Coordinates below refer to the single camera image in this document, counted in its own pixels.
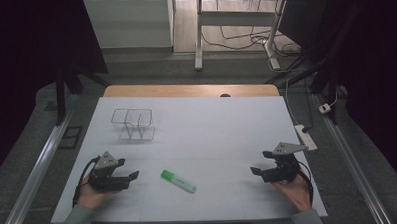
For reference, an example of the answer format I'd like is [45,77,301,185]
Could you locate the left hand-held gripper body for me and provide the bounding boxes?
[87,149,131,193]

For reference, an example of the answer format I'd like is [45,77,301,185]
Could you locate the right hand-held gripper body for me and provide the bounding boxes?
[260,140,311,184]

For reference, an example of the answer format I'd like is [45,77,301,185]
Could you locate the person's left hand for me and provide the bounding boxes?
[76,173,122,211]

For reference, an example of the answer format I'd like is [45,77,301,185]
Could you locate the person's right hand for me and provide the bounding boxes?
[272,171,313,213]

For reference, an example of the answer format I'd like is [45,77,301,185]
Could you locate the white power strip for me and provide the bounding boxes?
[293,123,319,153]

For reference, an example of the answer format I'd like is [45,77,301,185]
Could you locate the clear acrylic pen holder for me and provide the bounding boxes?
[109,107,156,143]

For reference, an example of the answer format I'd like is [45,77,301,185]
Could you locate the green highlighter pen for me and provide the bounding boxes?
[159,167,198,195]

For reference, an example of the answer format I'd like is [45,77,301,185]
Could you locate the white table sheet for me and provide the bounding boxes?
[46,89,328,224]

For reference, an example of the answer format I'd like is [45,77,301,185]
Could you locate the black metal stand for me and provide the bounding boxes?
[262,0,365,129]
[51,41,113,127]

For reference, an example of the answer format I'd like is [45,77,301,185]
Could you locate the dark curtain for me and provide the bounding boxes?
[277,0,397,198]
[0,0,113,183]

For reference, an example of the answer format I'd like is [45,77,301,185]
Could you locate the white cabinet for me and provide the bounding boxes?
[83,0,176,52]

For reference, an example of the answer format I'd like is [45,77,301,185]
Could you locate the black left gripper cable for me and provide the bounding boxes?
[70,155,104,208]

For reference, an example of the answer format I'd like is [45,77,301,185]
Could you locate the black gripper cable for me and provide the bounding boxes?
[295,159,316,207]
[70,155,104,208]

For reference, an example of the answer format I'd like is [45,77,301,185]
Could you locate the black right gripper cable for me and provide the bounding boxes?
[295,159,316,207]

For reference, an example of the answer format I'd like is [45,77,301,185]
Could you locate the black rectangular floor frame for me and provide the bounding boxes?
[57,125,85,151]

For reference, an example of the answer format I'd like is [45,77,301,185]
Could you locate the aluminium rail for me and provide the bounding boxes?
[0,92,86,224]
[313,90,396,224]

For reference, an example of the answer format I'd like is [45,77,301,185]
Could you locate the small white adapter with cable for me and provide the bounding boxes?
[317,86,341,116]

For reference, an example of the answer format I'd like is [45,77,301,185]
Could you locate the black floor cables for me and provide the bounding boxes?
[200,0,303,77]

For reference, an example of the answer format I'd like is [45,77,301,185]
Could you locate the white desk frame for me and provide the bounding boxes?
[192,0,290,74]

